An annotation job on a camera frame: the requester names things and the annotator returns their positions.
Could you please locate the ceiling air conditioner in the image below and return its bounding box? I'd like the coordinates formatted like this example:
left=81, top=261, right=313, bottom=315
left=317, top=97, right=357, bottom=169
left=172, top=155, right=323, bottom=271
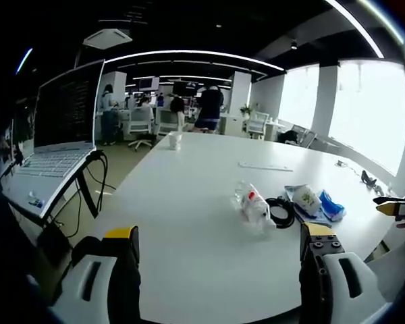
left=82, top=28, right=133, bottom=50

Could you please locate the white office chair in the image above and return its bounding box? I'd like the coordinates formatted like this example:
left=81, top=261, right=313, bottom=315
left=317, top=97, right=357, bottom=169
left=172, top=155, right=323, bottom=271
left=127, top=108, right=155, bottom=149
left=246, top=111, right=270, bottom=140
left=156, top=110, right=180, bottom=136

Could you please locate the open silver laptop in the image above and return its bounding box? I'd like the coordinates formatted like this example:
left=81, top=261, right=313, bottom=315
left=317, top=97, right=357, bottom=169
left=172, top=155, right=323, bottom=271
left=1, top=59, right=106, bottom=218

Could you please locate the black laptop stand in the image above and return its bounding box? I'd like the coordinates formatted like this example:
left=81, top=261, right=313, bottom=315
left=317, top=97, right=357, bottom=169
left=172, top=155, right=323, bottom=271
left=36, top=153, right=105, bottom=249

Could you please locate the black cable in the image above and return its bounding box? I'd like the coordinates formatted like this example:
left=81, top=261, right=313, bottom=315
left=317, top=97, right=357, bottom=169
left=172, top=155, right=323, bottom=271
left=265, top=196, right=296, bottom=229
left=47, top=150, right=117, bottom=239

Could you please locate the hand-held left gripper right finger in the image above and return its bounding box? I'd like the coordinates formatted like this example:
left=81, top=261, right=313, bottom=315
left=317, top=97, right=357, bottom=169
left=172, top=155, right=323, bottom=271
left=298, top=221, right=393, bottom=324

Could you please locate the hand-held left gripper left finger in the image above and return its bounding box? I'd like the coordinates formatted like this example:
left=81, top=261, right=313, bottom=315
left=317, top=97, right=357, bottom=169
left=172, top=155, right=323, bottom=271
left=50, top=226, right=142, bottom=324

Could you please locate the black clip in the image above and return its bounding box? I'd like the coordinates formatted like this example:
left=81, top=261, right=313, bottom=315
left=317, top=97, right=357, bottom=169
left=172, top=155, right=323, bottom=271
left=360, top=170, right=378, bottom=187

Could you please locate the blue tissue packet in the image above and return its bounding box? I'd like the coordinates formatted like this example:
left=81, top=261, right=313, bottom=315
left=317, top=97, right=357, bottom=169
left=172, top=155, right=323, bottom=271
left=319, top=190, right=346, bottom=222

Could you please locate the white flat bar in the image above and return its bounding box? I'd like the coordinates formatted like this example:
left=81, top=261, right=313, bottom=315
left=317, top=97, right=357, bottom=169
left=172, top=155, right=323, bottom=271
left=238, top=161, right=294, bottom=172

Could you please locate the white paper cup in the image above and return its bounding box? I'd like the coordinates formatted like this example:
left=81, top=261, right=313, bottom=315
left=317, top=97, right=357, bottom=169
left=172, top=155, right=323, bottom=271
left=167, top=132, right=183, bottom=150

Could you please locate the clear plastic bottle red label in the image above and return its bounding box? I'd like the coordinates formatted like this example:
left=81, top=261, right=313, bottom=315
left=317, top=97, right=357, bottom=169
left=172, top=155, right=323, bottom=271
left=232, top=181, right=277, bottom=230

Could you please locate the white green printed packet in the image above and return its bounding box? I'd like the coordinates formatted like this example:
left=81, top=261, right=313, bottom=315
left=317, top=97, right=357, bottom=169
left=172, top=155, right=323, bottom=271
left=284, top=184, right=323, bottom=215

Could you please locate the grey mesh chair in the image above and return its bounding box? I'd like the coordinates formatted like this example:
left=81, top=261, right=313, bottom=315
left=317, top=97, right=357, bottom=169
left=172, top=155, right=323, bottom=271
left=279, top=125, right=319, bottom=149

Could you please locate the white table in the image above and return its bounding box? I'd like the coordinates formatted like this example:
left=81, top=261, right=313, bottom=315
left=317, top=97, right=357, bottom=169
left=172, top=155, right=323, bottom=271
left=93, top=131, right=405, bottom=324

